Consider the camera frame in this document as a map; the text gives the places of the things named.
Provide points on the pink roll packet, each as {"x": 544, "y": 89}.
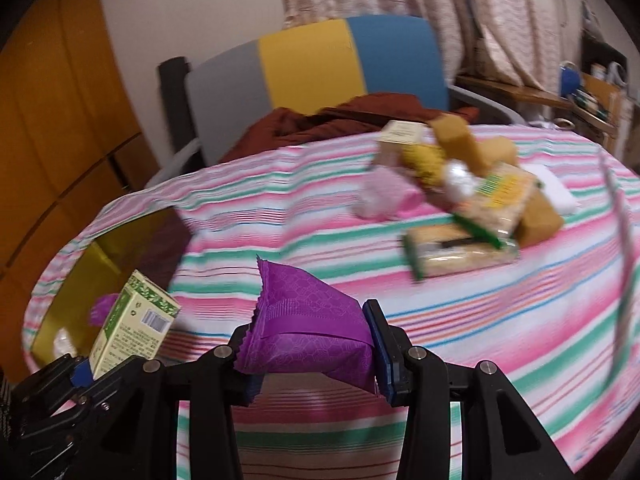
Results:
{"x": 385, "y": 195}

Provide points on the green and cream carton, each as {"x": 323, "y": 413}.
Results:
{"x": 130, "y": 320}

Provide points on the dark red cloth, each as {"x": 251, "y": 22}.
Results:
{"x": 300, "y": 130}

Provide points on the blue container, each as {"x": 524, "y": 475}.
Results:
{"x": 570, "y": 80}

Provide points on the cardboard box of supplies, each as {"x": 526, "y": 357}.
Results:
{"x": 600, "y": 97}

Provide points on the wooden wardrobe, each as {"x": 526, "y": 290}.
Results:
{"x": 60, "y": 110}

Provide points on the striped tablecloth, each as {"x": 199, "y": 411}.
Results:
{"x": 325, "y": 210}

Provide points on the purple snack packet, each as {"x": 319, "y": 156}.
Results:
{"x": 305, "y": 325}
{"x": 104, "y": 307}

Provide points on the grey yellow blue chair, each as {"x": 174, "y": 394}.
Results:
{"x": 300, "y": 70}

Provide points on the yellow snack packet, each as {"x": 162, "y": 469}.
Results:
{"x": 425, "y": 165}

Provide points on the cream box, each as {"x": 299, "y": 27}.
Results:
{"x": 400, "y": 135}

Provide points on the person's left forearm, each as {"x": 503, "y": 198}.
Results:
{"x": 4, "y": 405}

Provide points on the wooden side table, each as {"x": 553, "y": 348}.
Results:
{"x": 515, "y": 92}

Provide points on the cracker packet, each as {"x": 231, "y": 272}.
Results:
{"x": 460, "y": 255}
{"x": 500, "y": 195}

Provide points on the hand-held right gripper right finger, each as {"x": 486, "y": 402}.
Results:
{"x": 380, "y": 350}

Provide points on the white block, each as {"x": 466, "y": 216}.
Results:
{"x": 555, "y": 187}

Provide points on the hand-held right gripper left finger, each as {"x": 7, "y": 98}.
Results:
{"x": 215, "y": 385}

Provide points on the gold box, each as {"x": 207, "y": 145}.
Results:
{"x": 100, "y": 260}

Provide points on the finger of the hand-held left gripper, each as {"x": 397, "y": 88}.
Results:
{"x": 55, "y": 380}
{"x": 110, "y": 390}

